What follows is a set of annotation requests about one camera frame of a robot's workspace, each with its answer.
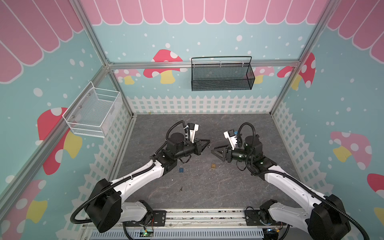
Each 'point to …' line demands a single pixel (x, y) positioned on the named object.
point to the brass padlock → (213, 165)
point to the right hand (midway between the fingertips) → (213, 150)
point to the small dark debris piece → (181, 188)
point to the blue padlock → (181, 170)
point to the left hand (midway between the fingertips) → (209, 144)
